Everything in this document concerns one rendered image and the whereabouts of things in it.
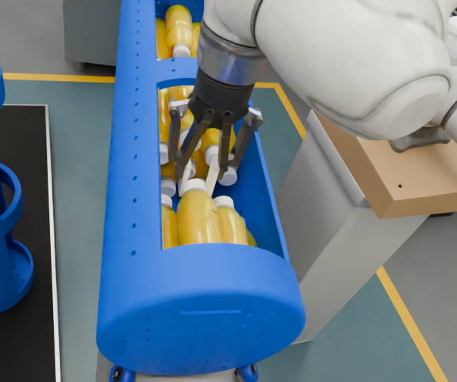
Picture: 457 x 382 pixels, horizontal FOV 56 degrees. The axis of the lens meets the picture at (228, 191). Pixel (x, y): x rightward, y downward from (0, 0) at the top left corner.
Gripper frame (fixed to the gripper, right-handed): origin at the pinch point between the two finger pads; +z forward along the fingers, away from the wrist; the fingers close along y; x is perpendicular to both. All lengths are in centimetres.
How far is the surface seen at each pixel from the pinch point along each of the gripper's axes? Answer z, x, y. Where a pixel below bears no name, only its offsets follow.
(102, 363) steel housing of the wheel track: 29.2, 18.3, 12.8
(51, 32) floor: 116, -231, 56
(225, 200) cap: 4.5, 0.7, -5.6
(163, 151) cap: 5.5, -10.9, 4.5
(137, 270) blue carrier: -3.2, 19.1, 9.7
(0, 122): 101, -122, 65
